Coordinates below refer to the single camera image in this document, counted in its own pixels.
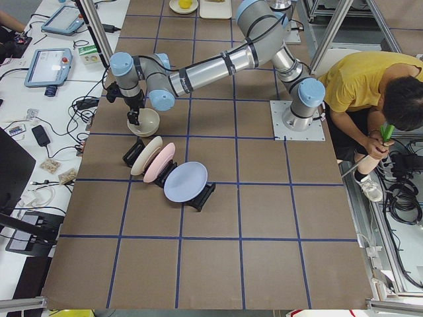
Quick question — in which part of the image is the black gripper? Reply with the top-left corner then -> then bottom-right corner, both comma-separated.
124,89 -> 145,125

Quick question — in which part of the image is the cream white bowl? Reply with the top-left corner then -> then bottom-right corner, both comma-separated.
127,108 -> 160,137

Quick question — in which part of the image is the yellow lemon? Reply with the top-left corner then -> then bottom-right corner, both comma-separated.
178,0 -> 192,10

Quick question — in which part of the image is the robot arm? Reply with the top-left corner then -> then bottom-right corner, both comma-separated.
268,0 -> 292,13
106,1 -> 325,131

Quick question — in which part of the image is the cream plate in rack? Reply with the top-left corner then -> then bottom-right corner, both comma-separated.
130,136 -> 163,176

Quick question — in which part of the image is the pink plate in rack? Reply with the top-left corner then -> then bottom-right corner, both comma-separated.
143,143 -> 176,183

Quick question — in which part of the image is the green white carton box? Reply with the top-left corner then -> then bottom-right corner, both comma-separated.
78,45 -> 101,65

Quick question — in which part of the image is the light blue plate in rack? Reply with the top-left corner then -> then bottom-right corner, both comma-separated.
164,162 -> 208,203

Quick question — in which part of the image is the black power adapter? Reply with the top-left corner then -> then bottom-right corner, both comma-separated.
102,24 -> 121,33

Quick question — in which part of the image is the blue teach pendant near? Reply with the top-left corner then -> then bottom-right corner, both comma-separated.
24,48 -> 73,88

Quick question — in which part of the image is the blue teach pendant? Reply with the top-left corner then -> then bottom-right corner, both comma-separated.
41,5 -> 84,36
24,48 -> 73,88

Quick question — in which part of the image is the black dish rack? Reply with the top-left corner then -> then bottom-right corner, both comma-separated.
122,139 -> 215,211

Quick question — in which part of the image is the cream round plate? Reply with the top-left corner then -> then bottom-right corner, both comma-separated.
169,0 -> 198,15

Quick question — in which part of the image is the blue teach pendant far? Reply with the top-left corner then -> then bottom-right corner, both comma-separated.
41,5 -> 84,36

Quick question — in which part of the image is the cream rectangular tray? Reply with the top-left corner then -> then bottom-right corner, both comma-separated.
200,0 -> 232,19

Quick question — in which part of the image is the person in yellow shirt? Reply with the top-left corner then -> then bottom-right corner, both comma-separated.
319,51 -> 422,202

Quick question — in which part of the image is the aluminium frame post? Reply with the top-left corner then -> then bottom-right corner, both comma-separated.
75,0 -> 112,68

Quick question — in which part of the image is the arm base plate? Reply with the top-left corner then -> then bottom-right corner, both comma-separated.
270,100 -> 325,141

